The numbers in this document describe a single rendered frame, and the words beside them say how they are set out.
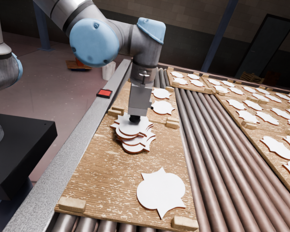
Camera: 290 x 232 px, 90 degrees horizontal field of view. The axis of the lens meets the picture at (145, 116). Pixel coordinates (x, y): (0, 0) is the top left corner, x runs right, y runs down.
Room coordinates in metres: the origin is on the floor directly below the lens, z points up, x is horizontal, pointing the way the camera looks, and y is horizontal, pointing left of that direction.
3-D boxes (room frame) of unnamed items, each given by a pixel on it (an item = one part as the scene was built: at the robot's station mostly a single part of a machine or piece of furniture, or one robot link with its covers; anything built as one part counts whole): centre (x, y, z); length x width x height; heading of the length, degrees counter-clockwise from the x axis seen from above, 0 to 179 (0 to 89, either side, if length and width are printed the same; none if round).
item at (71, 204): (0.14, 0.12, 0.95); 0.06 x 0.02 x 0.03; 93
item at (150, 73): (0.44, 0.03, 1.20); 0.08 x 0.08 x 0.05
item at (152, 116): (0.77, 0.00, 0.93); 0.41 x 0.35 x 0.02; 1
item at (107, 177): (0.35, -0.01, 0.93); 0.41 x 0.35 x 0.02; 3
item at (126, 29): (0.41, 0.13, 1.27); 0.11 x 0.11 x 0.08; 7
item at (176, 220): (0.16, -0.15, 0.95); 0.06 x 0.02 x 0.03; 93
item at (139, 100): (0.44, 0.02, 1.12); 0.10 x 0.09 x 0.16; 101
